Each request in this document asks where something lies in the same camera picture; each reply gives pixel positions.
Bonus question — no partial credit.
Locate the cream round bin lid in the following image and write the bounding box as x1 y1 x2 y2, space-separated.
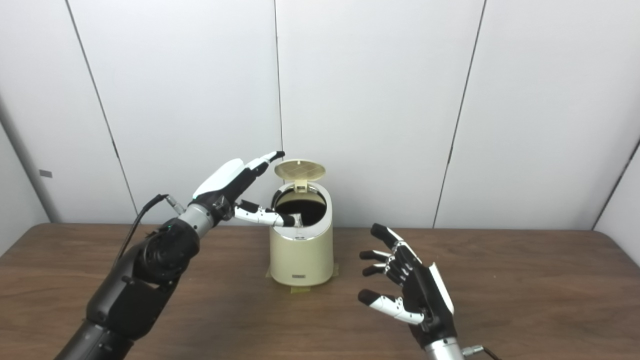
274 159 327 193

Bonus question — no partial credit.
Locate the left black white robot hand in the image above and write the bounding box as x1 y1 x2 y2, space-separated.
192 151 296 228

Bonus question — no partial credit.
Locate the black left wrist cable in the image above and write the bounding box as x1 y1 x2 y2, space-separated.
112 194 186 271

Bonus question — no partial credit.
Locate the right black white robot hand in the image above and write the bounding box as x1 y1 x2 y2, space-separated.
357 223 457 348

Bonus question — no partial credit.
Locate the cream-colored round bin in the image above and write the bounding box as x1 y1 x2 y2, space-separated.
269 181 334 287

